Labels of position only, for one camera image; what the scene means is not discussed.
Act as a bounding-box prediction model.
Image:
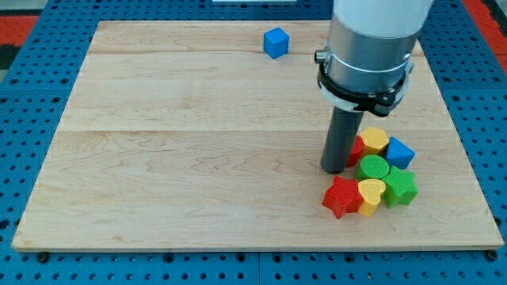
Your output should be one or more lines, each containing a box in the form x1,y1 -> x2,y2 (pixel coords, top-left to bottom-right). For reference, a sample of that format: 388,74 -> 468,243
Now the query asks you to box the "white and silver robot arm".
314,0 -> 433,116

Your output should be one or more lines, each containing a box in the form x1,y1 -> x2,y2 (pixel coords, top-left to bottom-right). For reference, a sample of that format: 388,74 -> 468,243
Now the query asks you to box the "blue cube block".
263,27 -> 290,59

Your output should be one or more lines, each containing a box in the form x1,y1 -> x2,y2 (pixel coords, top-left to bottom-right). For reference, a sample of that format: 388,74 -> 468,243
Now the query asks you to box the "yellow hexagon block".
359,127 -> 389,156

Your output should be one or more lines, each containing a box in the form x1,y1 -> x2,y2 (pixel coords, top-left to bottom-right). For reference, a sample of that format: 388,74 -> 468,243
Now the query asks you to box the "wooden board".
12,21 -> 504,253

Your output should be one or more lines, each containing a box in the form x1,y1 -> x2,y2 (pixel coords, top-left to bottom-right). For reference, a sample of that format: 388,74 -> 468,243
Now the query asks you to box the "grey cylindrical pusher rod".
321,107 -> 364,174

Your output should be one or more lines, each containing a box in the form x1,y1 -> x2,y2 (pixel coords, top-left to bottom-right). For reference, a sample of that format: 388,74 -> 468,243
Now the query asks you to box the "red star block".
322,176 -> 364,219

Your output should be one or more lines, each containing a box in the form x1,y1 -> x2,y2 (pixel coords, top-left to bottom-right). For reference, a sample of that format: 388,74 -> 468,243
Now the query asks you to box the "red block behind rod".
345,135 -> 364,167

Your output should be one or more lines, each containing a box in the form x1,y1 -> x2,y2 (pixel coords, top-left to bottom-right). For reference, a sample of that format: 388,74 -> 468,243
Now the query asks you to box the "green cylinder block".
356,154 -> 390,181

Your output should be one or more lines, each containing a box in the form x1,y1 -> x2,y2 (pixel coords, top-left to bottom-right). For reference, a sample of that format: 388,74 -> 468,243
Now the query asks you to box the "yellow heart block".
357,179 -> 387,217

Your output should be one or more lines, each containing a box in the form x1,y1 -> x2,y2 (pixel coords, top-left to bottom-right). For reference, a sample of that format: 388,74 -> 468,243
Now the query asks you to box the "blue triangle block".
385,136 -> 415,169

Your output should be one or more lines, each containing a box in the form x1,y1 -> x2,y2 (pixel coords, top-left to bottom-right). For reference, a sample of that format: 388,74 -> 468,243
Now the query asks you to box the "green star block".
381,165 -> 418,208

